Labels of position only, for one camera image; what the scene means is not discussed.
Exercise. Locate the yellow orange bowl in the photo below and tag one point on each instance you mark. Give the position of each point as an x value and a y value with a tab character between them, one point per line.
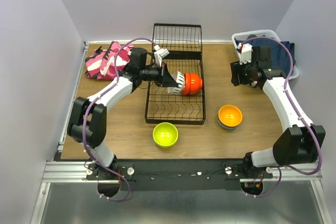
230	115

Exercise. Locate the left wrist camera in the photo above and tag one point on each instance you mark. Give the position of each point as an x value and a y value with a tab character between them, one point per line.
159	54

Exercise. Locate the white plastic basket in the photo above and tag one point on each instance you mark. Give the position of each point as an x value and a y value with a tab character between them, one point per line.
295	72

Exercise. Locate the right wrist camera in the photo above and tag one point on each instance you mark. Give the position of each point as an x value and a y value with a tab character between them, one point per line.
245	53

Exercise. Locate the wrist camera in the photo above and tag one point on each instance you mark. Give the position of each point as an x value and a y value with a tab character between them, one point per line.
159	54
245	53

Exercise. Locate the lime green bowl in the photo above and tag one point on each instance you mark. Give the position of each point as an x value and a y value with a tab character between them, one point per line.
165	135

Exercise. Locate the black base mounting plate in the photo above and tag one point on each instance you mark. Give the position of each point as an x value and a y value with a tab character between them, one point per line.
179	174

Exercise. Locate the orange bowl top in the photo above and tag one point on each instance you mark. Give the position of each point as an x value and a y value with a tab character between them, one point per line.
196	83

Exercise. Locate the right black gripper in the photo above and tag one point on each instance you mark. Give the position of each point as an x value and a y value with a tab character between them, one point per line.
237	68

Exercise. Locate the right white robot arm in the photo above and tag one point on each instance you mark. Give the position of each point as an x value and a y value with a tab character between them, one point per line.
299	146

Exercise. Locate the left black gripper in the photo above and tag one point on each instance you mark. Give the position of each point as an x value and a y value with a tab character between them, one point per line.
164	78

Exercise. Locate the blue bowl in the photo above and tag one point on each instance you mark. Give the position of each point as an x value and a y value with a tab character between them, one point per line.
225	126

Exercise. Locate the white pink bowl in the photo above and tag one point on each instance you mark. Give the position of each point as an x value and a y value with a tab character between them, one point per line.
179	77

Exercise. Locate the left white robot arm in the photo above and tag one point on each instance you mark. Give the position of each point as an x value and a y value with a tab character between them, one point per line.
88	120

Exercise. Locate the pink camouflage cloth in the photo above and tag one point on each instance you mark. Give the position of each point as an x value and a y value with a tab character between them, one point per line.
100	65

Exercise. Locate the orange bowl bottom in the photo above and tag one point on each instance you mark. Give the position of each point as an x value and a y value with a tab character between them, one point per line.
187	84

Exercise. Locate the black wire dish rack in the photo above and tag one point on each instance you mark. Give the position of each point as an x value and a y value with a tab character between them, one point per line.
185	104

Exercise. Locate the dark blue jeans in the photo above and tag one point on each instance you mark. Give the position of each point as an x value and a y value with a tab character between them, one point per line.
279	56

